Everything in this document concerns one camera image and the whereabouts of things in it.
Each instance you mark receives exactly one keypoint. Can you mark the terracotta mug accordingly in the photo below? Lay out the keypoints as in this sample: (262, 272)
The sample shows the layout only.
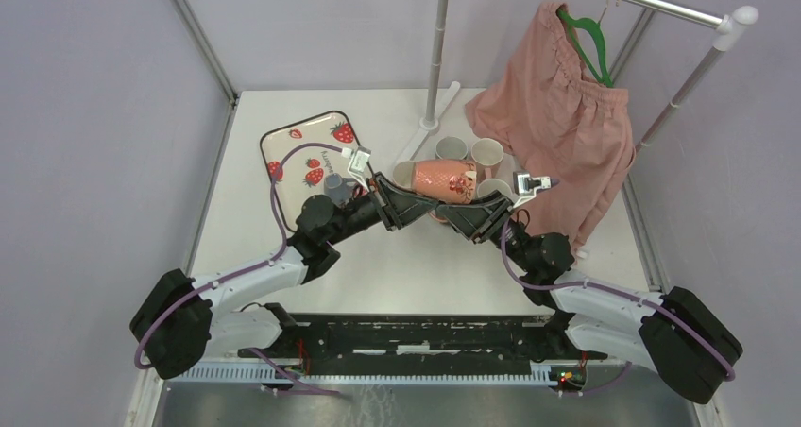
(449, 181)

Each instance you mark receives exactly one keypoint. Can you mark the blue mug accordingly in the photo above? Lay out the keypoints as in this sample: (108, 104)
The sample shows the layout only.
(451, 148)

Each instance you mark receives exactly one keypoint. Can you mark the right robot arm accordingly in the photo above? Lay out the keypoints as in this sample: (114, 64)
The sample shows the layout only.
(673, 334)

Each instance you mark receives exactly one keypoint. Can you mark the yellow mug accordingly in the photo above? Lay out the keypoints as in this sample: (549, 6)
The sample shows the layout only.
(490, 186)

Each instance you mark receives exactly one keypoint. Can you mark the light pink mug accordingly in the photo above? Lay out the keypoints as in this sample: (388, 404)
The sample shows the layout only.
(487, 155)

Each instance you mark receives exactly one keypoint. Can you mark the pink shorts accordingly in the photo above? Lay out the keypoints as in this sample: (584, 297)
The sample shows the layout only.
(556, 120)

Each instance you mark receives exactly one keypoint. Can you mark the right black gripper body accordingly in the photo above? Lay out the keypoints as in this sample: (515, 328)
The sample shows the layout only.
(516, 240)

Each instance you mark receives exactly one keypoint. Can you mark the strawberry pattern tray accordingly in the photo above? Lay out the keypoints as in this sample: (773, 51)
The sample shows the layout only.
(293, 156)

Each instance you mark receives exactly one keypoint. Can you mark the grey-blue mug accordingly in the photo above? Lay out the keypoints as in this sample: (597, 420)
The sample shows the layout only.
(340, 190)

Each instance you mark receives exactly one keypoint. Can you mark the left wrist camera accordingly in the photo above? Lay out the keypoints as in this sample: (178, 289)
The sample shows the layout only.
(357, 164)

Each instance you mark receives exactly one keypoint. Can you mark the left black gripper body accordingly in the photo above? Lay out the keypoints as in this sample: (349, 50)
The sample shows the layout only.
(359, 215)

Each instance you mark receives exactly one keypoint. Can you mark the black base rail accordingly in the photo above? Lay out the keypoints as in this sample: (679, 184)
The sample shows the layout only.
(406, 345)

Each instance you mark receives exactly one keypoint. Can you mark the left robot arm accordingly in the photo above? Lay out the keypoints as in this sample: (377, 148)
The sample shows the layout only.
(184, 319)

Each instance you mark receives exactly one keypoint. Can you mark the salmon pink mug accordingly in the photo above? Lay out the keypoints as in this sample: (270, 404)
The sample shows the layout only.
(403, 174)

